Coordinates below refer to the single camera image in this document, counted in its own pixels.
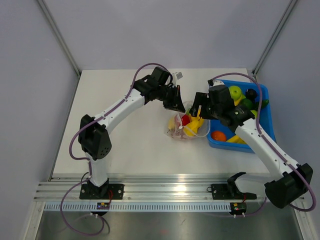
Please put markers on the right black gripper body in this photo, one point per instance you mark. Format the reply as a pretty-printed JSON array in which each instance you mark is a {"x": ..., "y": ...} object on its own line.
[{"x": 214, "y": 111}]

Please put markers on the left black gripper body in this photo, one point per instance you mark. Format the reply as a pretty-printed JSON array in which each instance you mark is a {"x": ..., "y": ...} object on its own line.
[{"x": 163, "y": 92}]

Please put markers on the red apple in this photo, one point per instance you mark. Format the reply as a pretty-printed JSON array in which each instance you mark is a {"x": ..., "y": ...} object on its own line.
[{"x": 185, "y": 120}]

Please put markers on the pale yellow pear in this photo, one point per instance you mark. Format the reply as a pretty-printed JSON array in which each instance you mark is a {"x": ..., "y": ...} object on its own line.
[{"x": 171, "y": 124}]

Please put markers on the clear zip top bag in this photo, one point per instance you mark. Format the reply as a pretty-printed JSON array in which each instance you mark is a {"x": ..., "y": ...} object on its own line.
[{"x": 202, "y": 132}]

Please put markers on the yellow bell pepper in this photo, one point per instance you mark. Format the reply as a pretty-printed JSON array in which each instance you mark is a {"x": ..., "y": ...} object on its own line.
[{"x": 197, "y": 117}]

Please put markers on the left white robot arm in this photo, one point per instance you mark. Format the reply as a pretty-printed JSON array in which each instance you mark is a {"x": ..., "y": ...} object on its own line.
[{"x": 94, "y": 136}]

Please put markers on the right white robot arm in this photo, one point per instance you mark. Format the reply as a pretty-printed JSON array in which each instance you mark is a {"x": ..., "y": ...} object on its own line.
[{"x": 289, "y": 179}]

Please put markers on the green apple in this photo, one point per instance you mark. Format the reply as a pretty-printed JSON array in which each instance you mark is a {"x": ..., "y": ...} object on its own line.
[{"x": 235, "y": 92}]

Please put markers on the dark green avocado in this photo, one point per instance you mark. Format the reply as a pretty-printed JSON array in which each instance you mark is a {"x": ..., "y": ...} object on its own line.
[{"x": 247, "y": 103}]

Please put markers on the blue plastic bin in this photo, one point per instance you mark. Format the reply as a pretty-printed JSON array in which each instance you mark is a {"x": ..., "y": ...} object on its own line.
[{"x": 265, "y": 120}]

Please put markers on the orange persimmon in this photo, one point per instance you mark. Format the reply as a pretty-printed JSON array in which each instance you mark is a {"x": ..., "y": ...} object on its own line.
[{"x": 218, "y": 136}]

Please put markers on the dark purple mangosteen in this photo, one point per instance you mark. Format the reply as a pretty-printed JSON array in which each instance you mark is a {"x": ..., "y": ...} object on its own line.
[{"x": 251, "y": 94}]

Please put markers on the light green lime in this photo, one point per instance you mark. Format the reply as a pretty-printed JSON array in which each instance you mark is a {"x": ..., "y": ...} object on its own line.
[{"x": 255, "y": 113}]

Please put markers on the yellow banana bunch front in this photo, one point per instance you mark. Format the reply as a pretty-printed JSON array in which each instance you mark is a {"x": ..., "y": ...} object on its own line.
[{"x": 236, "y": 140}]

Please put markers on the green cucumber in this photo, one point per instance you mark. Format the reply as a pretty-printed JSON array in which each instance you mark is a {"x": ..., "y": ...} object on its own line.
[{"x": 264, "y": 103}]

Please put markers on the right small circuit board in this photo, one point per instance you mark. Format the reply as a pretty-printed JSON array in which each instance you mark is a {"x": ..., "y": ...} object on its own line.
[{"x": 238, "y": 208}]

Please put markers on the small circuit board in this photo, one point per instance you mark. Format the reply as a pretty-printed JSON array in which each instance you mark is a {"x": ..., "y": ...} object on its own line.
[
  {"x": 103, "y": 206},
  {"x": 238, "y": 208}
]

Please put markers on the left small circuit board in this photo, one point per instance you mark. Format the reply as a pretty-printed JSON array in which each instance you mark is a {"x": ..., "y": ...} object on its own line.
[{"x": 103, "y": 206}]

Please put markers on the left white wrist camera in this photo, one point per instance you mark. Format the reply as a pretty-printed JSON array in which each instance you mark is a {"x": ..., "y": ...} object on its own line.
[{"x": 175, "y": 77}]

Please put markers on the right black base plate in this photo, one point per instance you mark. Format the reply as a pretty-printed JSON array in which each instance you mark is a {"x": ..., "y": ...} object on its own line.
[{"x": 226, "y": 191}]

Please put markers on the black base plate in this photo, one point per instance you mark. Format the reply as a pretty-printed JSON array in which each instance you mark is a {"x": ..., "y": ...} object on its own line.
[
  {"x": 117, "y": 191},
  {"x": 226, "y": 191}
]

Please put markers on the aluminium rail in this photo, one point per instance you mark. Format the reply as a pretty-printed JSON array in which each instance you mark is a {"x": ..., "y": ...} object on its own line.
[{"x": 139, "y": 188}]

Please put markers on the right aluminium frame post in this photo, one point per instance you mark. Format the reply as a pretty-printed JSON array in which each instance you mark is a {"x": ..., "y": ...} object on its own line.
[{"x": 284, "y": 19}]

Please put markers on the aluminium frame post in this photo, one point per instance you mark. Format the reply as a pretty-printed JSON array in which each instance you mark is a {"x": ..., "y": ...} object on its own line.
[
  {"x": 284, "y": 19},
  {"x": 58, "y": 36}
]

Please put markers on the left aluminium frame post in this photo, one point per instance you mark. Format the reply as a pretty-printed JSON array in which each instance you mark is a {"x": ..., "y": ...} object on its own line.
[{"x": 58, "y": 36}]

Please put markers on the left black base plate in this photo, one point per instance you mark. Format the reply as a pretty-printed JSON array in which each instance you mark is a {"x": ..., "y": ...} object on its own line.
[{"x": 117, "y": 191}]

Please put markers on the white slotted cable duct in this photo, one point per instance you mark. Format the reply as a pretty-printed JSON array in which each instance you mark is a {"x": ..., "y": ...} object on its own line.
[{"x": 209, "y": 207}]

